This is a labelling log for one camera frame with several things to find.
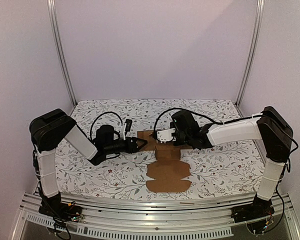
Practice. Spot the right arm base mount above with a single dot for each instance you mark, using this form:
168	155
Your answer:
259	208

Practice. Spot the right aluminium frame post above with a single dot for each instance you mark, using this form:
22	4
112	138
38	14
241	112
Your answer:
252	51

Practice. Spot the left aluminium frame post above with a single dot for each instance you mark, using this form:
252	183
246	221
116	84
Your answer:
52	11

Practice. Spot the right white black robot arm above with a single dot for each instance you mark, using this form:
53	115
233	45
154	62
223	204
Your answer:
269	127

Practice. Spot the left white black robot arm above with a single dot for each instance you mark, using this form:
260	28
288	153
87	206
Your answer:
49	130

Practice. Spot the aluminium front rail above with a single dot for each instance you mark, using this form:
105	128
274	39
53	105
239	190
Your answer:
193	219

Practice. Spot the floral patterned table mat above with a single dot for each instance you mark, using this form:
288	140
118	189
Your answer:
229	169

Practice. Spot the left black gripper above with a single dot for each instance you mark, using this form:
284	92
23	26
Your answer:
133	149

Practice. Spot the brown cardboard box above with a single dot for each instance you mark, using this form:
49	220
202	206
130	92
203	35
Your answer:
168	174

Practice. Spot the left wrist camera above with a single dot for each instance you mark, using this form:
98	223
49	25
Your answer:
125	128

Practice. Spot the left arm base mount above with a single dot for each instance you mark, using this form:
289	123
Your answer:
54	207

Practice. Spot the aluminium frame post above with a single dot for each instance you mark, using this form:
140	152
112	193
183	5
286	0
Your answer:
252	51
52	11

